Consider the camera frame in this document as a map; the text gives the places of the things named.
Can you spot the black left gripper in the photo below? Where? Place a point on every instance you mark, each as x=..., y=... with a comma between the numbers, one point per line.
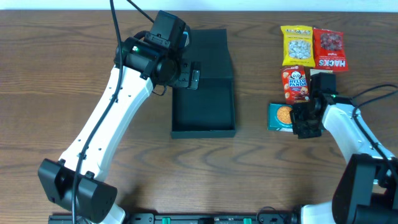
x=193, y=78

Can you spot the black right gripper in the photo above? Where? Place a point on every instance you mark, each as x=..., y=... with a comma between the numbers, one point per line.
x=305, y=125

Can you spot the teal Chunkies cookie box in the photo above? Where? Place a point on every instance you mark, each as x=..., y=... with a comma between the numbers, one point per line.
x=279, y=117

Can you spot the red Hello Panda box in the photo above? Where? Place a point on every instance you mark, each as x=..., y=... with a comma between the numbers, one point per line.
x=295, y=84

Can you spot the dark green box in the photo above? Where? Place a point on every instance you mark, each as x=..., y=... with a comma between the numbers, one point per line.
x=208, y=111

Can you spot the brown Pocky box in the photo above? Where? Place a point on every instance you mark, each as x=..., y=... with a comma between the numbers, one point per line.
x=317, y=71

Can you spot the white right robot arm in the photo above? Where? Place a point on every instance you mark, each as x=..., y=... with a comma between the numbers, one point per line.
x=367, y=191

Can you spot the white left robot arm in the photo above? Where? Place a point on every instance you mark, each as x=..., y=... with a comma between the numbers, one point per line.
x=76, y=181

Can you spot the red Hacks candy bag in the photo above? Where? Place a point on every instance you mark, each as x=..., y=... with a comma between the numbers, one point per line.
x=329, y=51

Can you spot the yellow snack bag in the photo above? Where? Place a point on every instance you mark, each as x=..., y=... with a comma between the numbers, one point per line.
x=298, y=45

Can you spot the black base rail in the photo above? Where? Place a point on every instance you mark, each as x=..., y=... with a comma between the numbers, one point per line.
x=265, y=218

